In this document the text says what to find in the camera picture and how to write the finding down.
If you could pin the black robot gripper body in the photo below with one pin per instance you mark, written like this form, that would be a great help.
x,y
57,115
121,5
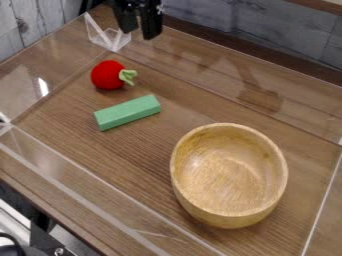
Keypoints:
x,y
146,5

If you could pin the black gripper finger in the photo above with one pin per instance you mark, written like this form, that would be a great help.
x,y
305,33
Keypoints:
x,y
151,21
126,18

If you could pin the red plush fruit green leaf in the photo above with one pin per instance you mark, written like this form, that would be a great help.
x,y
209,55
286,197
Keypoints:
x,y
110,75

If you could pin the green rectangular block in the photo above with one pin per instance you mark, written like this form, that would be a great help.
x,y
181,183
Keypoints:
x,y
127,112

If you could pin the wooden bowl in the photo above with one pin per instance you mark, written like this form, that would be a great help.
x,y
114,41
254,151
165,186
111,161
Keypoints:
x,y
229,174

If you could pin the clear acrylic tray enclosure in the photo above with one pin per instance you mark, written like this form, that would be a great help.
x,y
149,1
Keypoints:
x,y
102,181

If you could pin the black metal bracket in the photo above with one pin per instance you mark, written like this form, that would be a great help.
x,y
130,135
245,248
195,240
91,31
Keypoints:
x,y
46,244

